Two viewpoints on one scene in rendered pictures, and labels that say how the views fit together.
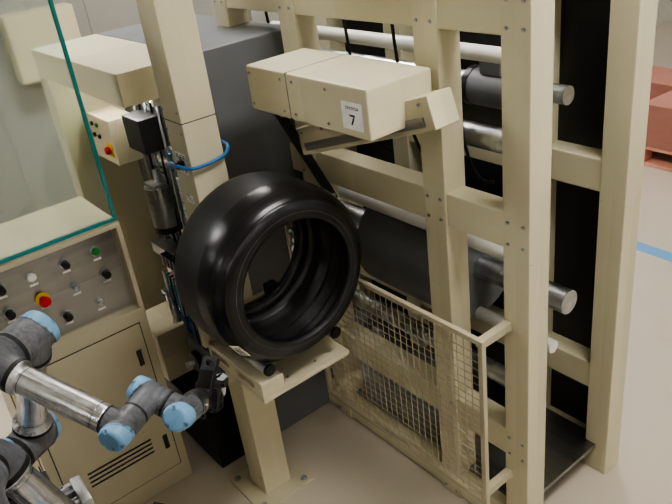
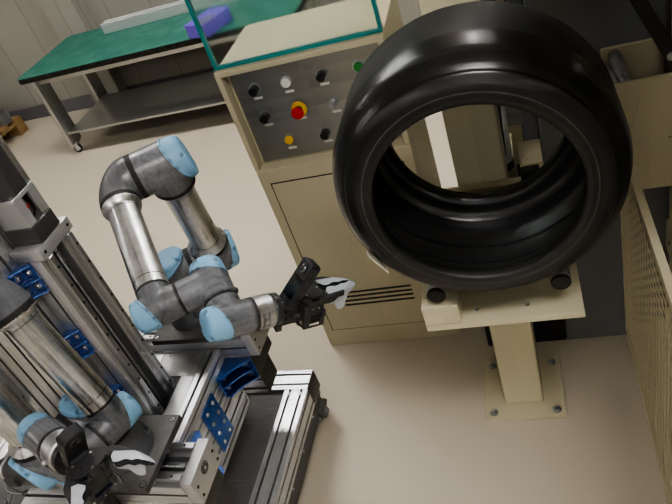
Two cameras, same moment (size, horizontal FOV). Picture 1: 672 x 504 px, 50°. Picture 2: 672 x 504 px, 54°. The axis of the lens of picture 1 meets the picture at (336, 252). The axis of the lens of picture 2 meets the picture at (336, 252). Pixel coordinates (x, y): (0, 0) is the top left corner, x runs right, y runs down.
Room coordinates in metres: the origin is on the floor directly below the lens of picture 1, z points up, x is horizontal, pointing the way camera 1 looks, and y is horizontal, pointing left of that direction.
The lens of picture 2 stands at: (1.11, -0.60, 1.96)
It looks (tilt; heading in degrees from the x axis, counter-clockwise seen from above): 36 degrees down; 57
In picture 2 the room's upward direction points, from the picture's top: 21 degrees counter-clockwise
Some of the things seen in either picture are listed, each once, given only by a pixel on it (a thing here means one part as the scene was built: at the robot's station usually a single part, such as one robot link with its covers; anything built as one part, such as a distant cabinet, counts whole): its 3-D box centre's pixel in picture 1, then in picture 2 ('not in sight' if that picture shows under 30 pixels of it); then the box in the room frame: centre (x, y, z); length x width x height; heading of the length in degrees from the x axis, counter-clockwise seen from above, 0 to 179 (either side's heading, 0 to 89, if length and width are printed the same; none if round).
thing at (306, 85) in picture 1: (333, 89); not in sight; (2.19, -0.06, 1.71); 0.61 x 0.25 x 0.15; 35
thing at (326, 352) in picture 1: (279, 354); (500, 271); (2.12, 0.25, 0.80); 0.37 x 0.36 x 0.02; 125
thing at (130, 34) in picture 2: not in sight; (181, 65); (3.39, 3.97, 0.41); 2.26 x 0.89 x 0.83; 122
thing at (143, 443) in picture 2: not in sight; (117, 438); (1.20, 0.80, 0.77); 0.15 x 0.15 x 0.10
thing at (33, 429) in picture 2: not in sight; (45, 437); (1.09, 0.64, 1.04); 0.11 x 0.08 x 0.09; 97
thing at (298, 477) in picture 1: (270, 478); (523, 387); (2.32, 0.42, 0.01); 0.27 x 0.27 x 0.02; 35
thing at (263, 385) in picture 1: (244, 363); (443, 266); (2.04, 0.37, 0.84); 0.36 x 0.09 x 0.06; 35
